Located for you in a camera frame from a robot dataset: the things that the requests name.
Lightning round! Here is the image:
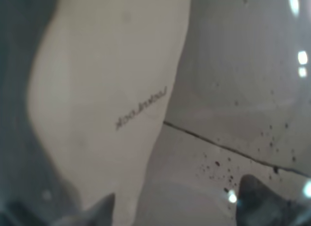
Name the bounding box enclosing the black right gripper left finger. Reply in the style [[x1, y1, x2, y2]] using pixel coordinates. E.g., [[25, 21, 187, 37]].
[[0, 193, 115, 226]]

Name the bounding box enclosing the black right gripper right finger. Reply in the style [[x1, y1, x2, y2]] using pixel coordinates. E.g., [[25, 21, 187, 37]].
[[235, 174, 311, 226]]

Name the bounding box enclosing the smoky translucent water bottle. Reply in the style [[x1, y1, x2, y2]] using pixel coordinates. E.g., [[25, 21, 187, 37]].
[[0, 0, 311, 226]]

